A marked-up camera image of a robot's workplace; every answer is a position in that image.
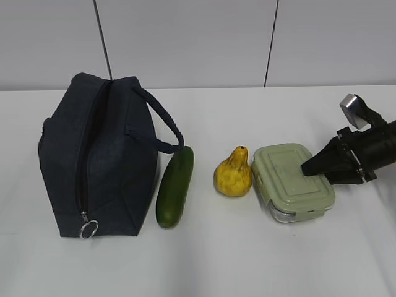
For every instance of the green cucumber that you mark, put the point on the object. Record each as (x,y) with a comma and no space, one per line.
(174,187)

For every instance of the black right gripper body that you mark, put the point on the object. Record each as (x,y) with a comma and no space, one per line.
(357,155)

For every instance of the yellow pear-shaped gourd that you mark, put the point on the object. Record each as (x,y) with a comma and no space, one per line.
(233,176)

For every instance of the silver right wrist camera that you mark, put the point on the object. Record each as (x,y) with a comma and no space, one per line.
(355,110)

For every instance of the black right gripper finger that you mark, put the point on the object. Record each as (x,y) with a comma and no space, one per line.
(344,177)
(335,160)

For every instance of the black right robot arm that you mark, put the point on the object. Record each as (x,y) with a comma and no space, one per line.
(379,140)

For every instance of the dark blue lunch bag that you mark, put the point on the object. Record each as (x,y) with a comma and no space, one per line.
(98,155)

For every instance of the glass container with green lid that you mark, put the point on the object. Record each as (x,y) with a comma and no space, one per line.
(284,189)

